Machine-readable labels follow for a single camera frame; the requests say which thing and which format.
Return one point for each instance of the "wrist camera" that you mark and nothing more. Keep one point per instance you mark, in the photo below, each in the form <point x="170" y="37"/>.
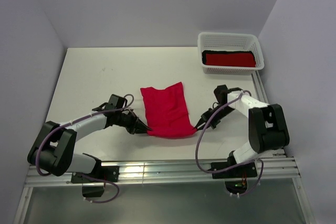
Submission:
<point x="220" y="93"/>
<point x="115" y="102"/>

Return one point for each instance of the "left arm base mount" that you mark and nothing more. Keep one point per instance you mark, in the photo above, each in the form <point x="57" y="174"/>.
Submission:
<point x="94" y="184"/>

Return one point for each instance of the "rolled red t-shirt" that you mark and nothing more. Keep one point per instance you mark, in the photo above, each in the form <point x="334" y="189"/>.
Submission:
<point x="229" y="59"/>

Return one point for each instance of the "red t-shirt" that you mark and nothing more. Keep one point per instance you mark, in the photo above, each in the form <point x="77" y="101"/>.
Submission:
<point x="229" y="59"/>
<point x="166" y="112"/>

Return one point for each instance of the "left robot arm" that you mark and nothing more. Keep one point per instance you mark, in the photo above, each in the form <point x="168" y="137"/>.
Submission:
<point x="53" y="152"/>

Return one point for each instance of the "white plastic basket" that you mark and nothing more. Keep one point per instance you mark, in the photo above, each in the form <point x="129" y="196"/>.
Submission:
<point x="229" y="53"/>

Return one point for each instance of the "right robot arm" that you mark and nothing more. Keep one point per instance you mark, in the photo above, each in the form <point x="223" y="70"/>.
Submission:
<point x="267" y="128"/>

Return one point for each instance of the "aluminium table frame rail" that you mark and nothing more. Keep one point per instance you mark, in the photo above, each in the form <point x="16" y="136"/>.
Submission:
<point x="268" y="165"/>

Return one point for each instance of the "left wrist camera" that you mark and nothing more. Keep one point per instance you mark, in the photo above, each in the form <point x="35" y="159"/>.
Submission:
<point x="115" y="102"/>

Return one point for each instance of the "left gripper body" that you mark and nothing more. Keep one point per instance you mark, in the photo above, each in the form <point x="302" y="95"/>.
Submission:
<point x="129" y="121"/>

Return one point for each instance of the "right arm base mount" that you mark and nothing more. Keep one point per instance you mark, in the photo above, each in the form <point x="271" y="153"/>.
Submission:
<point x="240" y="175"/>

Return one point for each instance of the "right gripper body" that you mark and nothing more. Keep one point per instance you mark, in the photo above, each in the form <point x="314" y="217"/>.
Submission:
<point x="222" y="112"/>

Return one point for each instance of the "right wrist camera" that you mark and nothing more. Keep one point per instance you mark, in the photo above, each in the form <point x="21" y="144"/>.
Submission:
<point x="220" y="93"/>

